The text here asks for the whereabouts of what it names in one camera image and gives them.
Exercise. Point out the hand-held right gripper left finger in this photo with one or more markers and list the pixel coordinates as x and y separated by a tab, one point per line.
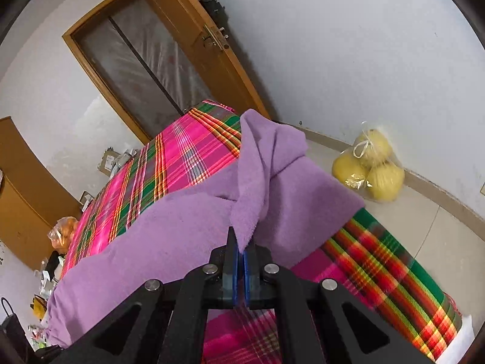
231	273

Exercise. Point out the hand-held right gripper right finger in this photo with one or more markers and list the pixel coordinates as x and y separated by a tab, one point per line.
252	276

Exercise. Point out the purple fleece blanket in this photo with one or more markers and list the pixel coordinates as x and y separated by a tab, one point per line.
170	235

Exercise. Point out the pink plaid bed sheet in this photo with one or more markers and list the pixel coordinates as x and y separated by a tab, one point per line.
182	151

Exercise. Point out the bag of yellow pomelos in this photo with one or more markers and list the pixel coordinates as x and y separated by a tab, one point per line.
382	182

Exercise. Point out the cardboard parcel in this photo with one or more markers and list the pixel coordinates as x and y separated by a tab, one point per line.
108	161

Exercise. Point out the bag of oranges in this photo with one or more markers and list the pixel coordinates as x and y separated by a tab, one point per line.
64	231

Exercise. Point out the yellow paper bag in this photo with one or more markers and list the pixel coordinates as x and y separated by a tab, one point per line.
39	307

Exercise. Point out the wooden door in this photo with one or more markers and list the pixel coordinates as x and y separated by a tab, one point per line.
227	72

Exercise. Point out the wooden wardrobe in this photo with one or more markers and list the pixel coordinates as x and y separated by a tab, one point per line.
26	204

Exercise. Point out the plastic door curtain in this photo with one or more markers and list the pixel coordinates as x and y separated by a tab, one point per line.
151	64

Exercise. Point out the black paper bag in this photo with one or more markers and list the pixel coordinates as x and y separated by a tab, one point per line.
13	330

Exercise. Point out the metal door lock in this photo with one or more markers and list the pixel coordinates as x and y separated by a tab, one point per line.
214	38

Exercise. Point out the wooden door frame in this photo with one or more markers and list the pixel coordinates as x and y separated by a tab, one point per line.
98	79

